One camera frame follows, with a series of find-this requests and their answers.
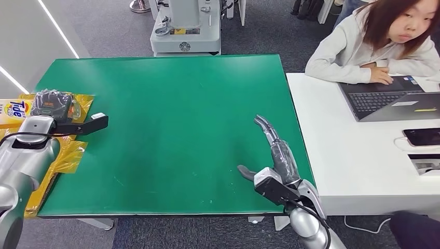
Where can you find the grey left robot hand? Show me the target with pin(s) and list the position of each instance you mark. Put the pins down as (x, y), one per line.
(51, 103)

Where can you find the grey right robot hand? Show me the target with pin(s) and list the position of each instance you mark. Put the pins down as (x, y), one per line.
(285, 159)

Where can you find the orange detergent bottle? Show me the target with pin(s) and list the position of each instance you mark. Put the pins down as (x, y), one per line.
(15, 111)

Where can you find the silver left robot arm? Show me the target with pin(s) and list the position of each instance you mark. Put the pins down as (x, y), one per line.
(24, 161)

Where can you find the yellow film wrapped box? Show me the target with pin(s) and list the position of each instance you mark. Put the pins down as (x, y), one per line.
(68, 154)

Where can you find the white desk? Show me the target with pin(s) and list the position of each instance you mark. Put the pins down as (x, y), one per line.
(343, 154)

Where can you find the large metal table foot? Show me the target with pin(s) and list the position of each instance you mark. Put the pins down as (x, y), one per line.
(282, 223)

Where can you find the small metal table foot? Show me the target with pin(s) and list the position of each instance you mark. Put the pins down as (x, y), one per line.
(256, 220)

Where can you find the grey laptop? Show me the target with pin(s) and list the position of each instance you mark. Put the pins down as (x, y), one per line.
(381, 99)

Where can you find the green table mat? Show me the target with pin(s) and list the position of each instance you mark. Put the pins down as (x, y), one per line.
(172, 137)

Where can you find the person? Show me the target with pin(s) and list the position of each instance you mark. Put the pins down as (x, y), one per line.
(347, 48)

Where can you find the person's hand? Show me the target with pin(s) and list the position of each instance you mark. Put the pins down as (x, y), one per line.
(381, 75)

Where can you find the chrome stanchion base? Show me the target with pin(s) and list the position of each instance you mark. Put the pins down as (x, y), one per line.
(139, 7)

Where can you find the long metal table foot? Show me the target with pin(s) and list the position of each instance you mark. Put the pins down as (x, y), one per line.
(99, 224)

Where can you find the white box device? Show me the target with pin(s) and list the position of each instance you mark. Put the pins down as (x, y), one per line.
(426, 166)

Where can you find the black smartphone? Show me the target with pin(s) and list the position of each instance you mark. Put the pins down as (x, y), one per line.
(424, 136)

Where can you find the dark seat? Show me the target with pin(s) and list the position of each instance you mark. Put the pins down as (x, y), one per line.
(416, 232)

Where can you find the white machine stand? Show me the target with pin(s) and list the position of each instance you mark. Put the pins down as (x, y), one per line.
(192, 37)

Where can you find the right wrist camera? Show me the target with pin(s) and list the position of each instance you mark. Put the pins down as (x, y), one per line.
(271, 187)

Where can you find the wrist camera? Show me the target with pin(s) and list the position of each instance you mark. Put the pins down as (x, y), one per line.
(271, 187)
(86, 127)

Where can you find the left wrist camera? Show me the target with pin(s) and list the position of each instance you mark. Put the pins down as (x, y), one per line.
(86, 127)

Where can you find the white wall light strip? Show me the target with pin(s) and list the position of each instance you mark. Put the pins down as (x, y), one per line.
(58, 29)

